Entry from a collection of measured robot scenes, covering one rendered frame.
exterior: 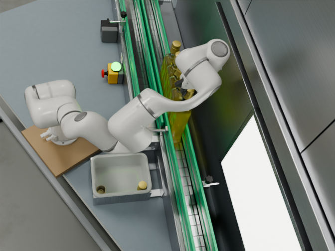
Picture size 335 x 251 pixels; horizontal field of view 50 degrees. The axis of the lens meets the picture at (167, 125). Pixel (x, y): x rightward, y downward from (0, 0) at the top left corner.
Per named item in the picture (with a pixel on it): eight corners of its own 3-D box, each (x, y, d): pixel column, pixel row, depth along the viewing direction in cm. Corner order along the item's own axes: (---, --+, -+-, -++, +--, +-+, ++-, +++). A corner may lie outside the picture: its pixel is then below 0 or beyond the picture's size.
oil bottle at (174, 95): (177, 127, 152) (189, 96, 134) (164, 127, 150) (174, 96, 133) (174, 116, 154) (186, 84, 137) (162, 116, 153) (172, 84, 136)
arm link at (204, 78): (141, 96, 106) (197, 50, 104) (168, 131, 105) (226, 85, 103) (134, 93, 98) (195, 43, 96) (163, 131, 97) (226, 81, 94)
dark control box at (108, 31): (116, 43, 189) (117, 31, 182) (101, 43, 187) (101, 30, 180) (115, 32, 193) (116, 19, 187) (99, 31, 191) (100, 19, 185)
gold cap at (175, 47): (174, 56, 140) (176, 48, 137) (168, 50, 142) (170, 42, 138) (180, 52, 142) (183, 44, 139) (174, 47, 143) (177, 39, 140)
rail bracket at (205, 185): (214, 196, 138) (225, 182, 127) (197, 198, 136) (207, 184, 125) (211, 187, 140) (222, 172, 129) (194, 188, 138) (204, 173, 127)
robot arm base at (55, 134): (50, 154, 146) (46, 133, 133) (36, 130, 150) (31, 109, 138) (84, 137, 153) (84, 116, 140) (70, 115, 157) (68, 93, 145)
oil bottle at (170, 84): (175, 115, 155) (186, 83, 137) (162, 116, 153) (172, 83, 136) (173, 105, 158) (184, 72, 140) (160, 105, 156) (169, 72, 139)
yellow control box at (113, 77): (122, 84, 175) (123, 74, 169) (106, 84, 173) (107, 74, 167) (120, 72, 179) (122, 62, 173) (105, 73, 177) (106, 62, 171)
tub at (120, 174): (149, 199, 145) (153, 191, 138) (92, 205, 140) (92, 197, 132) (143, 161, 154) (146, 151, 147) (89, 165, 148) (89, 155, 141)
